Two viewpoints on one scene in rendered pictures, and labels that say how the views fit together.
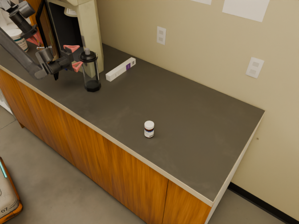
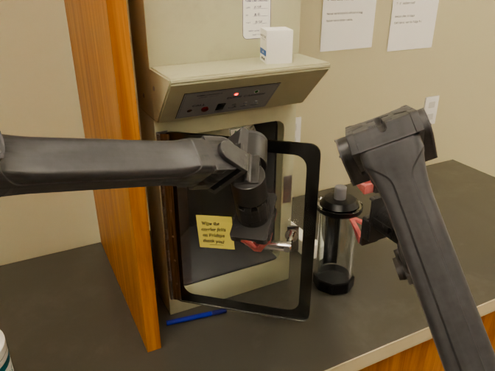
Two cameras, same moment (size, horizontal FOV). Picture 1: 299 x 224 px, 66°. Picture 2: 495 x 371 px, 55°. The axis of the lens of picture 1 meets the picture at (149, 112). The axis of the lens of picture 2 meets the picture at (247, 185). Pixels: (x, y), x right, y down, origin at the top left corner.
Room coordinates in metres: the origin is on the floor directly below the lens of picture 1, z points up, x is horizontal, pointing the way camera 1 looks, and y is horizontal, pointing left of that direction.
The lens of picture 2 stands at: (0.92, 1.35, 1.68)
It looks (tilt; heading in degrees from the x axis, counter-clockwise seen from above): 25 degrees down; 297
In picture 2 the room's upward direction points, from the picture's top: straight up
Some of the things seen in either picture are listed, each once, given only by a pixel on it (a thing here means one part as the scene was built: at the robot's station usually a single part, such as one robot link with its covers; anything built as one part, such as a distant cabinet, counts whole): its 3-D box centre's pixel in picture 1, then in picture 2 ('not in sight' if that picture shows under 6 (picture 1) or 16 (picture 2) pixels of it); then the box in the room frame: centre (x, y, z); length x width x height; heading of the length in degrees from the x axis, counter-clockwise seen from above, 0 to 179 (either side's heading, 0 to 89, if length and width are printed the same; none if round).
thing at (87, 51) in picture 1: (87, 54); (339, 199); (1.18, 0.36, 1.18); 0.09 x 0.09 x 0.07
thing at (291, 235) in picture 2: (42, 45); (271, 240); (1.23, 0.63, 1.20); 0.10 x 0.05 x 0.03; 13
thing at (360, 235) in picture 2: (75, 62); (365, 221); (1.10, 0.42, 1.16); 0.09 x 0.07 x 0.07; 144
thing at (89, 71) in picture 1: (90, 71); (336, 242); (1.18, 0.36, 1.06); 0.11 x 0.11 x 0.21
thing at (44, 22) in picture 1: (49, 40); (239, 231); (1.31, 0.62, 1.19); 0.30 x 0.01 x 0.40; 13
